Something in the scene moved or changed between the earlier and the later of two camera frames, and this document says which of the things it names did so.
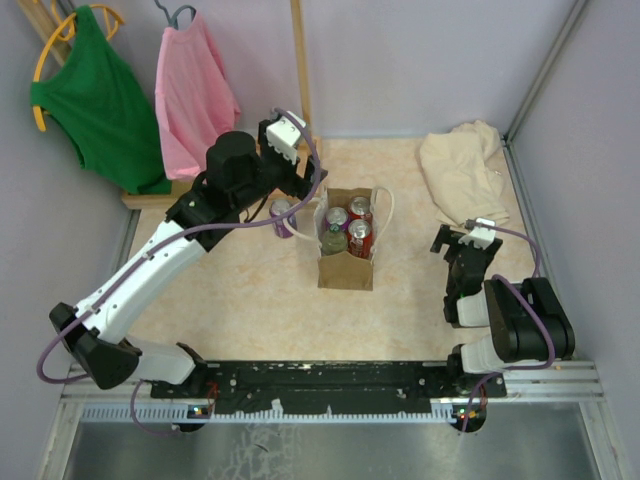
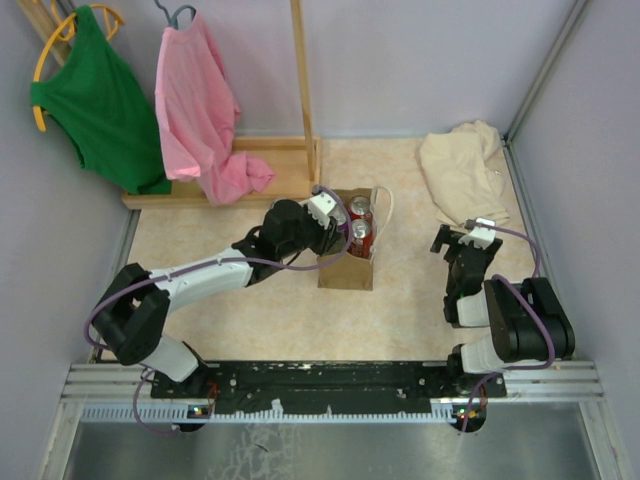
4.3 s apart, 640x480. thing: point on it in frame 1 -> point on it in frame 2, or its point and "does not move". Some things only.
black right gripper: [444, 237] does not move
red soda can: [360, 239] does not move
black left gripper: [295, 184] -> [326, 236]
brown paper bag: [344, 271] does not move
